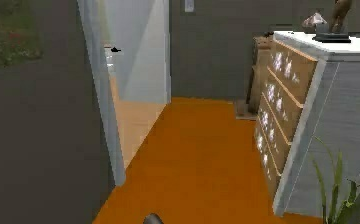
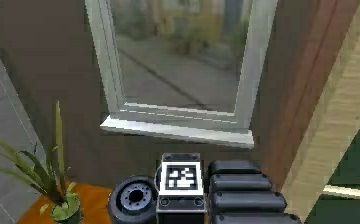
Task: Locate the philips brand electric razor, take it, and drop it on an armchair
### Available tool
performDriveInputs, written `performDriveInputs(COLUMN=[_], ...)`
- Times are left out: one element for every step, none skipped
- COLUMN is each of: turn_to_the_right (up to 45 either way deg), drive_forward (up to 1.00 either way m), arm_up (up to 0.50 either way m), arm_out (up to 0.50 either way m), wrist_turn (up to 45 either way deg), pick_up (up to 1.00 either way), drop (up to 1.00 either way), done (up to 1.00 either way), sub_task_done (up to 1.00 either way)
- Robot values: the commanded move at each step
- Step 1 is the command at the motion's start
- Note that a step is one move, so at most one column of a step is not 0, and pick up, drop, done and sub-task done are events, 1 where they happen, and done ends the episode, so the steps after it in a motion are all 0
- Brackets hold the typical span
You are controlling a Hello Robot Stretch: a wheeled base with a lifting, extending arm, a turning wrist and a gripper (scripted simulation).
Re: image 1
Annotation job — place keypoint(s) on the white room door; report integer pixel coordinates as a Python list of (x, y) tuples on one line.
[(101, 93)]

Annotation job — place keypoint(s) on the brown wooden cabinet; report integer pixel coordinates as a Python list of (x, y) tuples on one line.
[(259, 76)]

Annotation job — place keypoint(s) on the dark grey round object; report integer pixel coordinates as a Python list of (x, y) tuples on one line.
[(153, 219)]

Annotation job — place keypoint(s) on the white chest of drawers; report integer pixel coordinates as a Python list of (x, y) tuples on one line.
[(291, 100)]

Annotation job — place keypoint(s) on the pale pink crumpled object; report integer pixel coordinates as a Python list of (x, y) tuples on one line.
[(313, 20)]

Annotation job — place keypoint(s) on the green house plant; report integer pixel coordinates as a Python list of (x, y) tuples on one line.
[(341, 196)]

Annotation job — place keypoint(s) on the brown statue on black base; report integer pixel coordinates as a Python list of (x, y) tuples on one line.
[(338, 20)]

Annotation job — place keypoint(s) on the white wall switch plate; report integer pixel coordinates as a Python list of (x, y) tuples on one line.
[(189, 5)]

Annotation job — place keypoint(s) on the green landscape wall picture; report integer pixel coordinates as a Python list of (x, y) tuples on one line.
[(11, 36)]

